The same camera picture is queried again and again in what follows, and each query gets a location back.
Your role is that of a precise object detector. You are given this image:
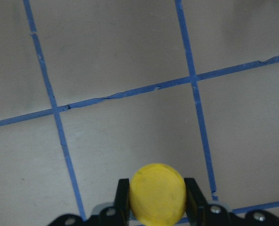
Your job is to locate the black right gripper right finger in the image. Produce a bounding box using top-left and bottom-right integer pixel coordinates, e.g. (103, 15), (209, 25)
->
(184, 178), (207, 226)

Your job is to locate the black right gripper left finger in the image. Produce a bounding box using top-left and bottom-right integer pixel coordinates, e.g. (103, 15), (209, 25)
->
(114, 178), (130, 226)

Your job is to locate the yellow push button switch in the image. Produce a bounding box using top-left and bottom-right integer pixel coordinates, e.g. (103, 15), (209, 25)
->
(129, 163), (186, 226)

